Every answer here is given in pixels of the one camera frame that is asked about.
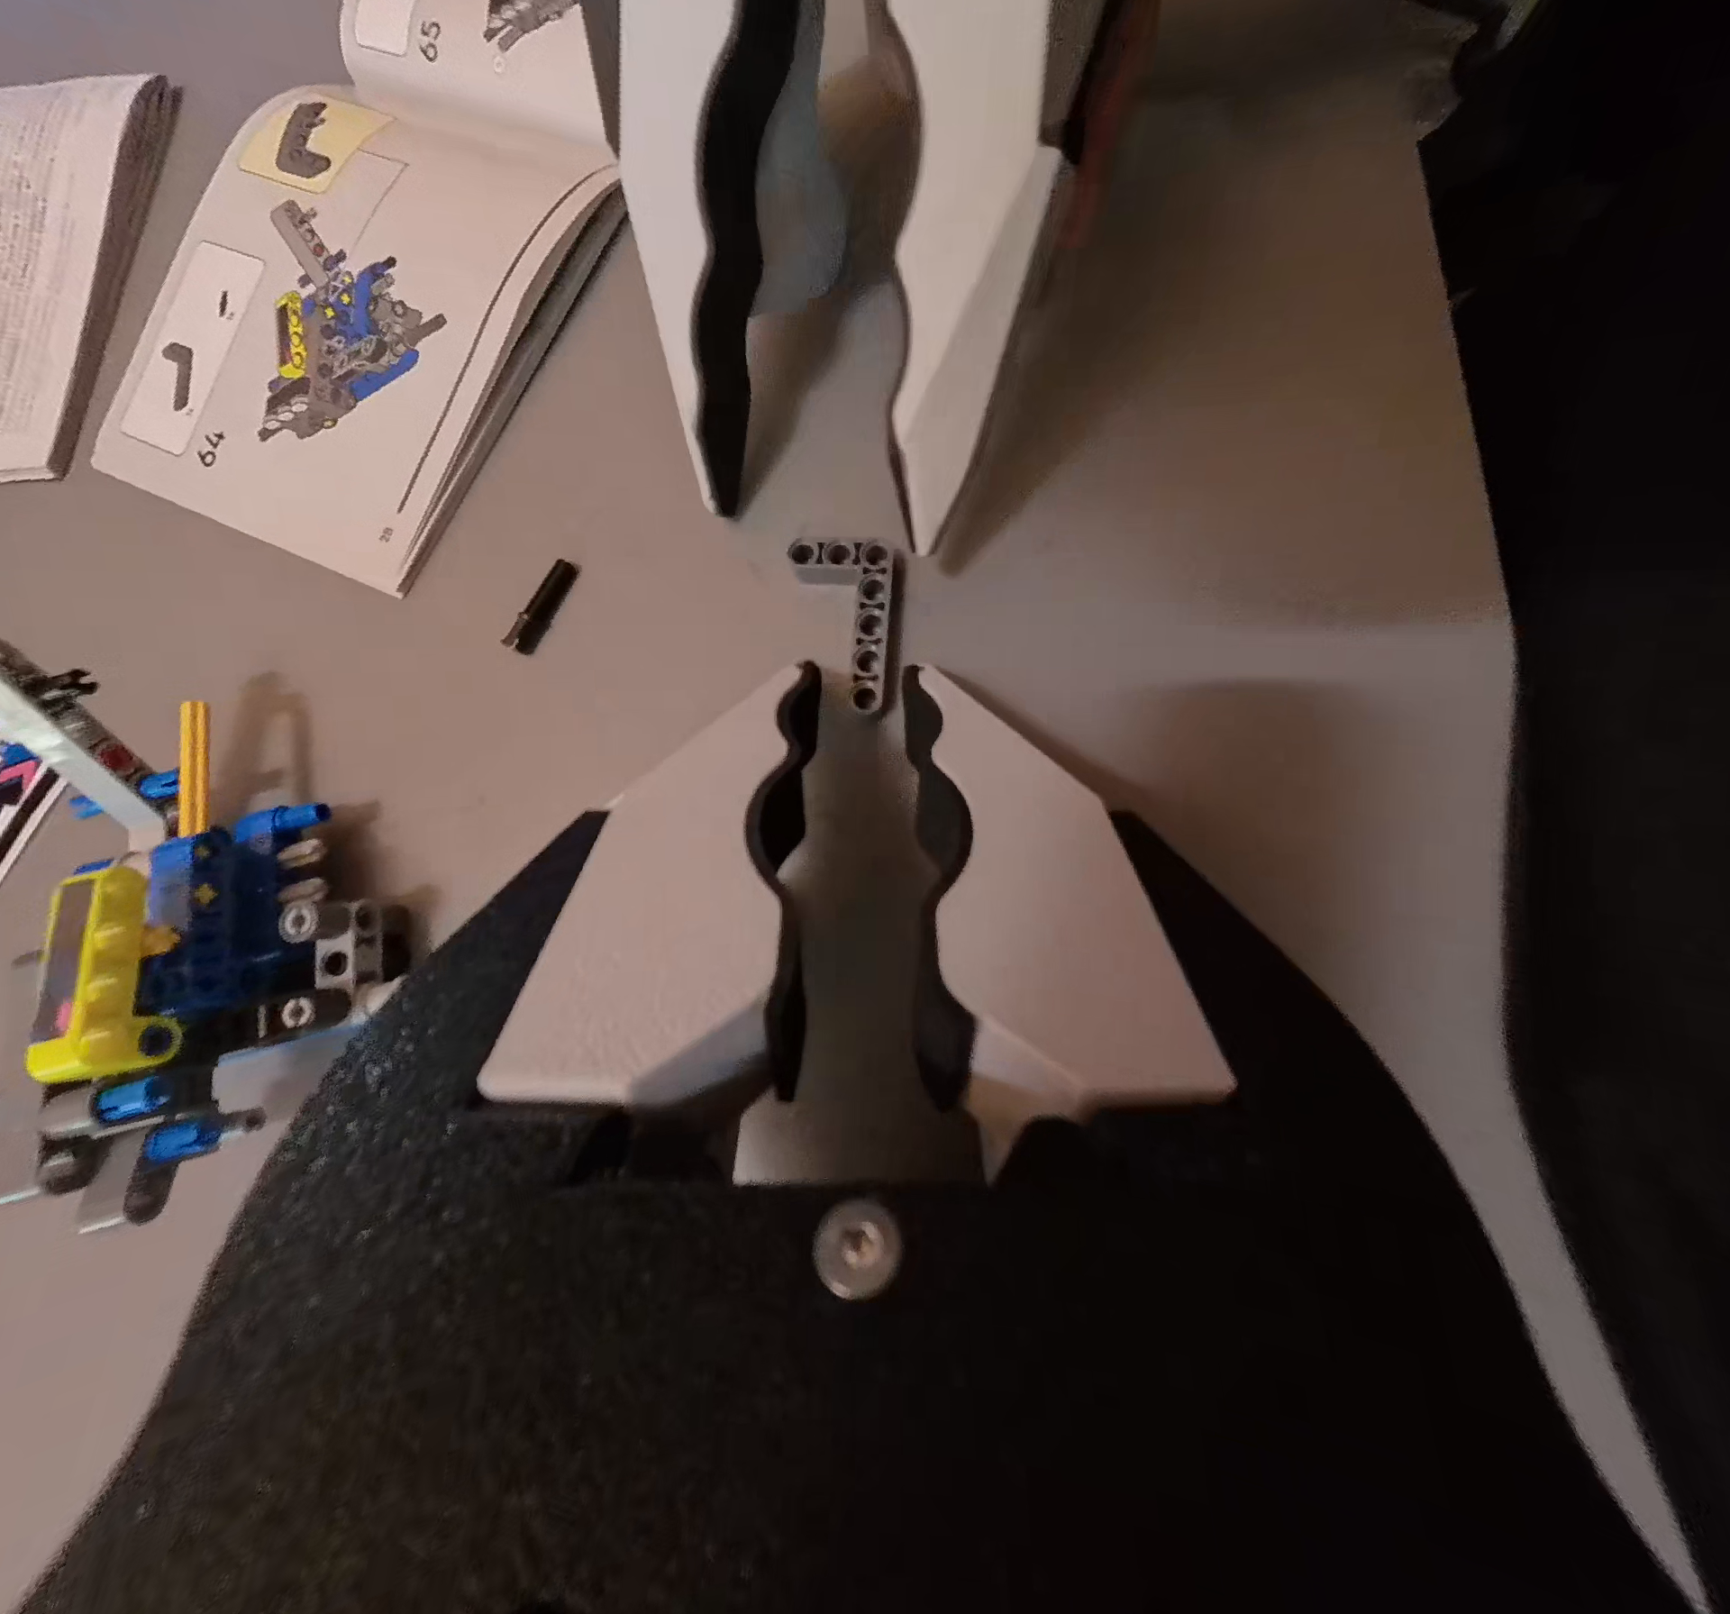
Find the lego sticker sheet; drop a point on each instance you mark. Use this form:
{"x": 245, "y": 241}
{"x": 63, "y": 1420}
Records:
{"x": 20, "y": 822}

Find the partly built blue lego model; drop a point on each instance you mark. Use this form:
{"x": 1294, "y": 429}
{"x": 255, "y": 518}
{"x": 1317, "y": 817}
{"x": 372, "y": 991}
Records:
{"x": 216, "y": 936}

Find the open instruction booklet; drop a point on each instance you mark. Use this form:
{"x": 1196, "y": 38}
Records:
{"x": 406, "y": 330}

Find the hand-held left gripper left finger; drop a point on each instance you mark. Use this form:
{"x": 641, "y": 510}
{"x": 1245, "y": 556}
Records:
{"x": 633, "y": 954}

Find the person's dark clothing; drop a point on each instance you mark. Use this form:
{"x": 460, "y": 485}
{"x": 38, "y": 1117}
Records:
{"x": 1624, "y": 424}

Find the dark grey L-shaped lego beam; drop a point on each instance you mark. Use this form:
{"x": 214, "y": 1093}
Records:
{"x": 871, "y": 640}

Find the folded paper leaflet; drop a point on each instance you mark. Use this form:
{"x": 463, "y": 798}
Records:
{"x": 69, "y": 263}

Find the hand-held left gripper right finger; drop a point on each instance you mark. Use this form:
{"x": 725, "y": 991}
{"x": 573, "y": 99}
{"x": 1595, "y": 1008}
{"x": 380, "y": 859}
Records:
{"x": 1082, "y": 965}

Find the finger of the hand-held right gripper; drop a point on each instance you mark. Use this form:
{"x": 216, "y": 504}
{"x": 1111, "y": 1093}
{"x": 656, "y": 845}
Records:
{"x": 670, "y": 155}
{"x": 988, "y": 155}

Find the black lego pin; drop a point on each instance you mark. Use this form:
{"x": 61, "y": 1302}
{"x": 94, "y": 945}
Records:
{"x": 540, "y": 605}

